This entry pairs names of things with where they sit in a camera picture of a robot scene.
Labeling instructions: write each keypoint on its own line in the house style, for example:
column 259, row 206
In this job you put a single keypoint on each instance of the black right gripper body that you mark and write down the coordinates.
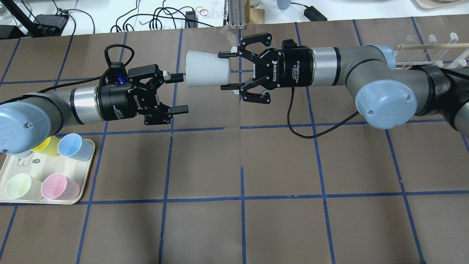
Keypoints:
column 296, row 68

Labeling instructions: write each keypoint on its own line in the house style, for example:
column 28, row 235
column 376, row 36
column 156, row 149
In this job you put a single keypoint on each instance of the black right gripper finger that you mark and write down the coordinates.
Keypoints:
column 226, row 55
column 231, row 87

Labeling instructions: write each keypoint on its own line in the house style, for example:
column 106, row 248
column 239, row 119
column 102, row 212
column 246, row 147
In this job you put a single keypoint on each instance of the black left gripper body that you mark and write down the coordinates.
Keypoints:
column 113, row 103

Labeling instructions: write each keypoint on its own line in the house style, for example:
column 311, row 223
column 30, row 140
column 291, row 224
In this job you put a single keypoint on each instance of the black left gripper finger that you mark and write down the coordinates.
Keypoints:
column 174, row 78
column 179, row 110

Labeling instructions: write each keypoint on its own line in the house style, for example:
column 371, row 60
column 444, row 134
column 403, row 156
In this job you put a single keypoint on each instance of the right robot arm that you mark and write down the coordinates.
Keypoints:
column 384, row 96

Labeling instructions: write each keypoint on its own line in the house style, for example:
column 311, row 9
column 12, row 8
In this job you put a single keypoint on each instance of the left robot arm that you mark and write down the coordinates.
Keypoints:
column 27, row 122

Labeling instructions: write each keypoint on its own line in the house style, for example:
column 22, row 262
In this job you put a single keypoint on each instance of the blue cup on side table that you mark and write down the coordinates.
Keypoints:
column 283, row 4

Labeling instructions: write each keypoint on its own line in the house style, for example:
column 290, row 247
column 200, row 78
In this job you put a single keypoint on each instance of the light blue plastic cup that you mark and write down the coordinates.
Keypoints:
column 75, row 147

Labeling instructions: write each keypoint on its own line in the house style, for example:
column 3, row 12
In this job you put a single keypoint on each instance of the yellow plastic cup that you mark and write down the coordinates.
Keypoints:
column 48, row 147

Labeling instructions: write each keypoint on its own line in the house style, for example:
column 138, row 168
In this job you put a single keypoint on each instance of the pink plastic cup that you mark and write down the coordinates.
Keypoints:
column 59, row 186

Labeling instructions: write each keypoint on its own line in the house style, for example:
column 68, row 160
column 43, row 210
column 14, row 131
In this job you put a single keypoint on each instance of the pale green plastic cup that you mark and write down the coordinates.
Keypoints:
column 23, row 186

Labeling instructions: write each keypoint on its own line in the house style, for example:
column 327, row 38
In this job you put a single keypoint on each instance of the wooden mug tree stand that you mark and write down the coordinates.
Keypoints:
column 253, row 15

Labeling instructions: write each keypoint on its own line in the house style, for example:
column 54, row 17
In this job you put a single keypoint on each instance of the black power adapter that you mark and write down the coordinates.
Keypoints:
column 314, row 15

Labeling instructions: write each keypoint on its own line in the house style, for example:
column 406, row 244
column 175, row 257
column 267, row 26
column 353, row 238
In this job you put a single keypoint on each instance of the cream plastic tray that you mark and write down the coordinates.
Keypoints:
column 40, row 166

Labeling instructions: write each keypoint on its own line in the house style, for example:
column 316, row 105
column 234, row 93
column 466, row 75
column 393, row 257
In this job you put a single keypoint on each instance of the beige tray with bowl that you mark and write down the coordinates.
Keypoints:
column 434, row 4

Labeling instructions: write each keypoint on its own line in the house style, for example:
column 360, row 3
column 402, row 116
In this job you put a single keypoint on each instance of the white wire cup rack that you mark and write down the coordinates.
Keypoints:
column 450, row 55

